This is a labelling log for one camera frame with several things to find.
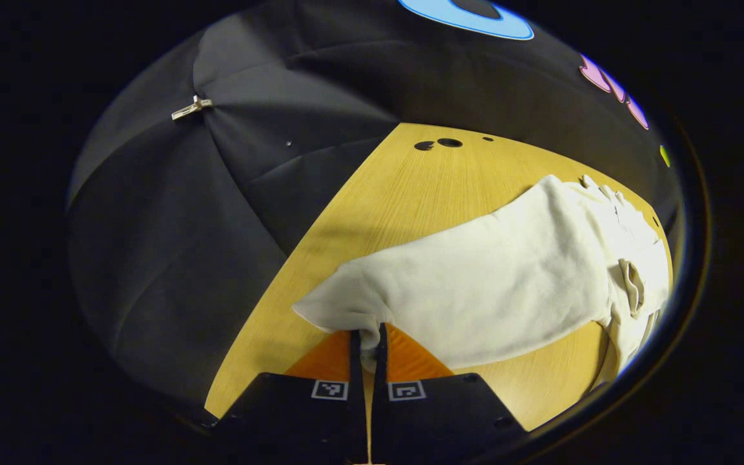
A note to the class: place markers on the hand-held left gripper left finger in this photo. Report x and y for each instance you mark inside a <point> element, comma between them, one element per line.
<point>320,426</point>

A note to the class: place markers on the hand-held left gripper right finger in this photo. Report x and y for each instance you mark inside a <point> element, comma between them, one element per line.
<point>423,426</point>

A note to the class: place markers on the cream white sweatshirt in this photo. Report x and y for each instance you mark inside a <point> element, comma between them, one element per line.
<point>475,284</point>

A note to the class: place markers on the black backdrop cloth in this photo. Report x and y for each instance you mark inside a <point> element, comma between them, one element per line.
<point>172,226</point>

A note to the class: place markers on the small white clip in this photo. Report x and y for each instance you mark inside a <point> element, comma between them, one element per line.
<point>191,108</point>

